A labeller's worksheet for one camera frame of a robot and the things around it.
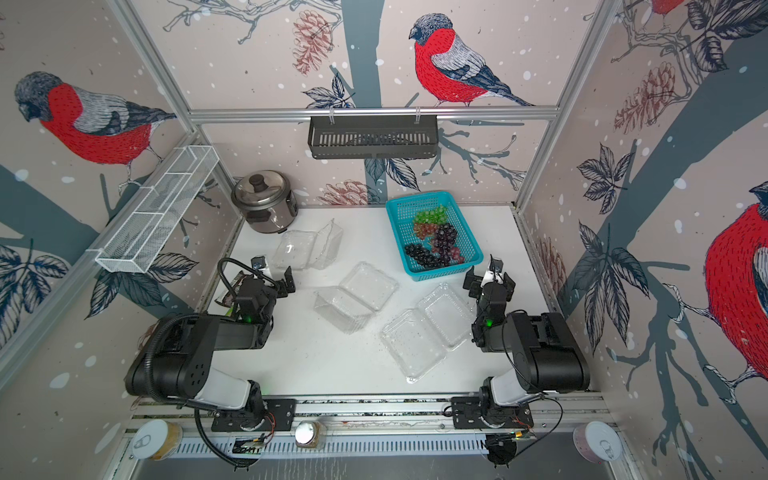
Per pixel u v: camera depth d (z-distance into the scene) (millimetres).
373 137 1065
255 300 704
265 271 795
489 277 796
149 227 744
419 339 862
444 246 1007
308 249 1080
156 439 668
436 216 1129
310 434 622
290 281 856
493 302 683
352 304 923
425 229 1082
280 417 728
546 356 451
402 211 1141
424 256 1007
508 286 855
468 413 728
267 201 1007
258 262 789
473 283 821
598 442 659
